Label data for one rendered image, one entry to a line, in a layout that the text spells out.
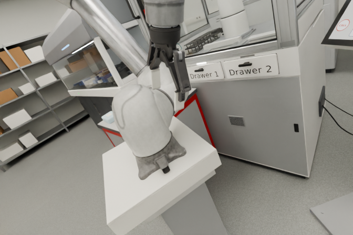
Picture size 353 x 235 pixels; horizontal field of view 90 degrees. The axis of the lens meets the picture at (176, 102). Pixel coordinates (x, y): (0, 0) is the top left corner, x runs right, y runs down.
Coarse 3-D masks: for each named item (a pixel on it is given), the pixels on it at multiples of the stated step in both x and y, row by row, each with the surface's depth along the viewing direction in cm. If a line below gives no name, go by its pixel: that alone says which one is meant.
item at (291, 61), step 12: (312, 24) 104; (312, 36) 104; (288, 48) 82; (300, 48) 84; (312, 48) 106; (216, 60) 110; (228, 60) 105; (288, 60) 85; (300, 60) 85; (288, 72) 88; (300, 72) 86
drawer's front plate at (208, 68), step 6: (192, 66) 124; (198, 66) 120; (204, 66) 116; (210, 66) 114; (216, 66) 110; (192, 72) 126; (198, 72) 123; (204, 72) 119; (210, 72) 116; (216, 72) 113; (222, 72) 111; (198, 78) 126; (204, 78) 122; (210, 78) 119; (216, 78) 116; (222, 78) 113
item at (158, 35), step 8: (152, 32) 40; (160, 32) 39; (168, 32) 39; (176, 32) 41; (152, 40) 42; (160, 40) 41; (168, 40) 41; (176, 40) 42; (160, 48) 45; (168, 48) 42; (160, 56) 47; (168, 56) 43
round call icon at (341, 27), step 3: (351, 18) 60; (339, 21) 64; (342, 21) 63; (345, 21) 62; (348, 21) 61; (339, 24) 64; (342, 24) 63; (345, 24) 62; (348, 24) 61; (336, 27) 64; (339, 27) 63; (342, 27) 62; (345, 27) 61; (336, 30) 64; (339, 30) 63; (342, 30) 62; (345, 30) 61
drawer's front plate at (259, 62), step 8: (264, 56) 89; (272, 56) 87; (224, 64) 106; (232, 64) 103; (256, 64) 94; (264, 64) 91; (272, 64) 89; (232, 72) 106; (248, 72) 99; (264, 72) 94; (272, 72) 91
